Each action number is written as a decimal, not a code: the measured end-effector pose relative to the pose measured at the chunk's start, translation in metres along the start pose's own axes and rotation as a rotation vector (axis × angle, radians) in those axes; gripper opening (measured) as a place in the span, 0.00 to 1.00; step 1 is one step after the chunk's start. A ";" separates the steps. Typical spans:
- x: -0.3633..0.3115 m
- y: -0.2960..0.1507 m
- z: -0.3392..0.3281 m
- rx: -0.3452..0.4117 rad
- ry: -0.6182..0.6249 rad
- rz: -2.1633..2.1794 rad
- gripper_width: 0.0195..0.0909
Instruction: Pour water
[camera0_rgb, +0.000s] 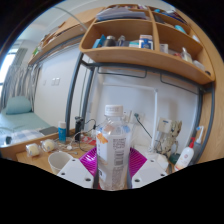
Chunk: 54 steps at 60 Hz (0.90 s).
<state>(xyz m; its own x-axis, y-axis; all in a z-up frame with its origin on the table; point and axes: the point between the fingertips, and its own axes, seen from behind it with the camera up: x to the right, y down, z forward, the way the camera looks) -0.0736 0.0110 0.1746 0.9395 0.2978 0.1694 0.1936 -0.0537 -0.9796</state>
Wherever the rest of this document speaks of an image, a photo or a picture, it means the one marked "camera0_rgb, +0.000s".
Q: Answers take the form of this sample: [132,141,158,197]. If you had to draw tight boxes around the grey metal shelf frame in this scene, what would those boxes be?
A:
[64,51,216,164]

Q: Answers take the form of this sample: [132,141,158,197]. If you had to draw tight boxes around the wrapped bread bun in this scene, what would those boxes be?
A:
[40,138,57,153]
[25,143,42,158]

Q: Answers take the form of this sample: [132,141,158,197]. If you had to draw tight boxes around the white wall switch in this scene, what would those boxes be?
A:
[51,77,62,87]

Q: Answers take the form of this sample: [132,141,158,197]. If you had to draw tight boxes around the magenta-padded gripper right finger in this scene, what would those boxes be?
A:
[128,146,169,189]

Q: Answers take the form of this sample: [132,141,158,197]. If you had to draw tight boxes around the clear plastic water bottle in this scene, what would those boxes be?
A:
[95,104,132,192]

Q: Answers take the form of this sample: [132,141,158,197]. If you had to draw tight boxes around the bed with light bedding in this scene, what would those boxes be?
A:
[0,111,59,148]

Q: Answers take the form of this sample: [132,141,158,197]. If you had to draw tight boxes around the cream ceramic cup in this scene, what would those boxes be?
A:
[47,151,74,175]

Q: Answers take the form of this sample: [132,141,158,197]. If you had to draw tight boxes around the white wall outlet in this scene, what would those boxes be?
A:
[133,112,145,123]

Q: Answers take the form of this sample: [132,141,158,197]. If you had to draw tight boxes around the tree creature figurine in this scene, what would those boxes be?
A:
[161,120,183,158]

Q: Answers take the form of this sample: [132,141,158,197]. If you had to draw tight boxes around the black upright device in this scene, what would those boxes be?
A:
[74,115,84,143]

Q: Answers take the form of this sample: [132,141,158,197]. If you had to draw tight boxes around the wooden shelf unit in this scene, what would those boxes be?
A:
[78,3,216,85]

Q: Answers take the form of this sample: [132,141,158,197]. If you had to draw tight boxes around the white pump bottle red nozzle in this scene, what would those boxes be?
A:
[173,137,196,173]

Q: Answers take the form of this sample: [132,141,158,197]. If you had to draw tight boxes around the blue white tube bottle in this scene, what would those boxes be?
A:
[57,120,68,144]

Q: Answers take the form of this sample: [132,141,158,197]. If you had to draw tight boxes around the teal pillow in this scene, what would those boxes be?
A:
[4,95,33,116]

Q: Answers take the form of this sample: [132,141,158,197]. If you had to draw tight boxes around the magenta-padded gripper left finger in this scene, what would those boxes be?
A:
[56,146,100,190]

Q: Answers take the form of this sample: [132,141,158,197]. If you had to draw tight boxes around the wooden upper bunk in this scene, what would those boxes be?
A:
[28,7,104,66]

